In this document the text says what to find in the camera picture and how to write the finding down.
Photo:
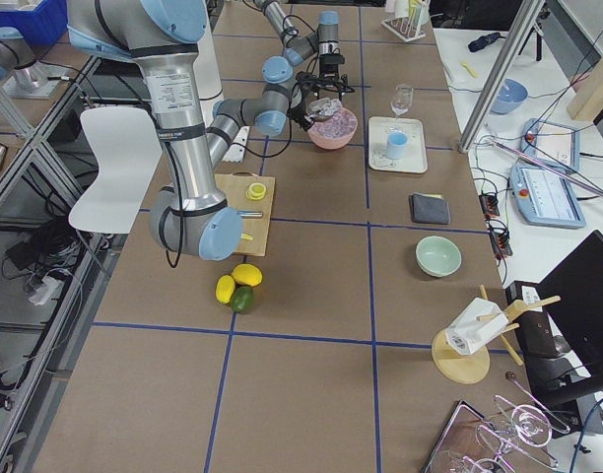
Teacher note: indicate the green bowl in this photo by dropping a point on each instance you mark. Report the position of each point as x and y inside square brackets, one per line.
[438, 256]

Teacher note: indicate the white chair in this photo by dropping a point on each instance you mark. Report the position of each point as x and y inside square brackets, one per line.
[125, 144]

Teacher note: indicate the wooden cup rack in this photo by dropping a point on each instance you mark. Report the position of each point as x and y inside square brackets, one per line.
[473, 368]

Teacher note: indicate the pile of clear ice cubes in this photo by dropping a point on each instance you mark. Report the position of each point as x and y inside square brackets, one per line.
[342, 124]

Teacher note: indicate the blue storage crate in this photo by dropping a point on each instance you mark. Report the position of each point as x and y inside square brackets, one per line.
[45, 24]

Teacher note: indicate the green lime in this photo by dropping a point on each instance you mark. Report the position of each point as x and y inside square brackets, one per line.
[242, 299]

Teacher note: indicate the grey yellow cloth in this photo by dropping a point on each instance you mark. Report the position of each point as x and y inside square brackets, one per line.
[428, 209]

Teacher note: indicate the teach pendant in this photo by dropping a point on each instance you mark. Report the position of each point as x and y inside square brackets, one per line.
[544, 199]
[553, 144]

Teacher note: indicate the lemon slice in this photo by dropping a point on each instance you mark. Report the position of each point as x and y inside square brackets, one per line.
[256, 191]

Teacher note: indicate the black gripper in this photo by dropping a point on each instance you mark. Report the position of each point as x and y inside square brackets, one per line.
[327, 66]
[301, 101]

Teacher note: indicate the teach pendant near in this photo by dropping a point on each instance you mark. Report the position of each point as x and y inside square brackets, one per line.
[544, 199]

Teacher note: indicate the pink bowl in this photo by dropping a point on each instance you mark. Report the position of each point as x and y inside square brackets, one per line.
[329, 143]

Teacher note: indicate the yellow lemon upper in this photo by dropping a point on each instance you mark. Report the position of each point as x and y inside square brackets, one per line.
[247, 274]

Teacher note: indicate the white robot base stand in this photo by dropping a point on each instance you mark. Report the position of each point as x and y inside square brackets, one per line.
[210, 91]

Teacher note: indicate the yellow lemon lower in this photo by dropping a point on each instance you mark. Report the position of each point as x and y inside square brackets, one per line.
[225, 289]

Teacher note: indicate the clear wine glass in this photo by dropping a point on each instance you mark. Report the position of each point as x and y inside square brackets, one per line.
[401, 103]

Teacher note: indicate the steel muddler black cap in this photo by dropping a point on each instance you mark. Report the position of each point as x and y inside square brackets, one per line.
[251, 214]

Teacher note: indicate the blue bowl on side table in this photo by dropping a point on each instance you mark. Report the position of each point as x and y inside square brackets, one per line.
[511, 95]

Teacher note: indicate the glass rack tray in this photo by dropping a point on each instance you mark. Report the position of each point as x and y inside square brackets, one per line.
[513, 439]

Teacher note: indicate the white bear tray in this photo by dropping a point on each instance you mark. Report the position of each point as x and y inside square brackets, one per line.
[415, 156]

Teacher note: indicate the bamboo cutting board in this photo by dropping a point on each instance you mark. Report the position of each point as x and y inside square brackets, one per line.
[234, 186]

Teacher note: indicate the steel ice scoop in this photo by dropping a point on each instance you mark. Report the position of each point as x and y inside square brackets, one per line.
[323, 109]

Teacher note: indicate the aluminium frame post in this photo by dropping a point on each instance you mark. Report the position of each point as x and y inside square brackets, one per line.
[518, 33]

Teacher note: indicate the yellow lemon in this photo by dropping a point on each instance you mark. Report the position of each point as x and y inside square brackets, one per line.
[247, 274]
[225, 289]

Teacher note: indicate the teach pendant far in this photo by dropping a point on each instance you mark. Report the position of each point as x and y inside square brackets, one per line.
[553, 144]

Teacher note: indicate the white carton on rack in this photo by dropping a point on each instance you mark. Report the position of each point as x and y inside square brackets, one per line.
[478, 324]

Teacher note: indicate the black monitor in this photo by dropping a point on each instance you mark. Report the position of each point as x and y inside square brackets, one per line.
[578, 281]

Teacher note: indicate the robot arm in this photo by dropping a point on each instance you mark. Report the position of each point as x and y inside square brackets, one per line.
[301, 34]
[193, 215]

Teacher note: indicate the white rack with tubes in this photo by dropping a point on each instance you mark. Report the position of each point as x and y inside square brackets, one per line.
[407, 18]

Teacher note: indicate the light blue cup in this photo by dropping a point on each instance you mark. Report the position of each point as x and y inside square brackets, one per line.
[396, 143]

